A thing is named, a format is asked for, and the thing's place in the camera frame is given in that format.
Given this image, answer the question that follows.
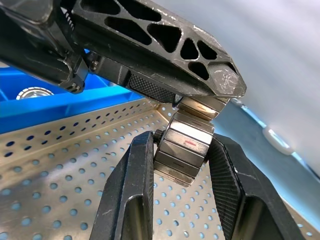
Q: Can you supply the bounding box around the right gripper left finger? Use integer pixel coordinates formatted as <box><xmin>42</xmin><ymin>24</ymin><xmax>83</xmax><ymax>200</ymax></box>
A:
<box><xmin>88</xmin><ymin>130</ymin><xmax>155</xmax><ymax>240</ymax></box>

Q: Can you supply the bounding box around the metal roller with gear shaft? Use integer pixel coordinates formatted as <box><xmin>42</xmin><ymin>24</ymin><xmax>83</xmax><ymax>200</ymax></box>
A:
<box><xmin>153</xmin><ymin>112</ymin><xmax>216</xmax><ymax>188</ymax></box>

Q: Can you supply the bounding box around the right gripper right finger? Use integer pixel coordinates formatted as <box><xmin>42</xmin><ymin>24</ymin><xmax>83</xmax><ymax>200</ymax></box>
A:
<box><xmin>208</xmin><ymin>133</ymin><xmax>313</xmax><ymax>240</ymax></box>

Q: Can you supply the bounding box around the white partition panel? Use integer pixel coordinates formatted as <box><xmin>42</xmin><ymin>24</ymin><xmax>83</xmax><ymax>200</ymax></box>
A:
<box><xmin>149</xmin><ymin>0</ymin><xmax>320</xmax><ymax>161</ymax></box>

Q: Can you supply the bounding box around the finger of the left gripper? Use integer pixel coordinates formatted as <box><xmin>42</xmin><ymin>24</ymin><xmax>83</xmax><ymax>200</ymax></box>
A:
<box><xmin>61</xmin><ymin>0</ymin><xmax>248</xmax><ymax>104</ymax></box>

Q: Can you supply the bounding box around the blue compartment tray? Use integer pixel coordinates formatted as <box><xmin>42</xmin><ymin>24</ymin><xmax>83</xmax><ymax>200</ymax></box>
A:
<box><xmin>0</xmin><ymin>48</ymin><xmax>148</xmax><ymax>135</ymax></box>

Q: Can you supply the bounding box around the perforated steel tray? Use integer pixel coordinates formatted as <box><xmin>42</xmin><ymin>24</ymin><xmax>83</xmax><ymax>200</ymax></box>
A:
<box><xmin>0</xmin><ymin>98</ymin><xmax>320</xmax><ymax>240</ymax></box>

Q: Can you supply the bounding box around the small white plastic piece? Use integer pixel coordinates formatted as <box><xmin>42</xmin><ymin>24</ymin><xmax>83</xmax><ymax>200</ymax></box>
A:
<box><xmin>262</xmin><ymin>125</ymin><xmax>294</xmax><ymax>156</ymax></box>

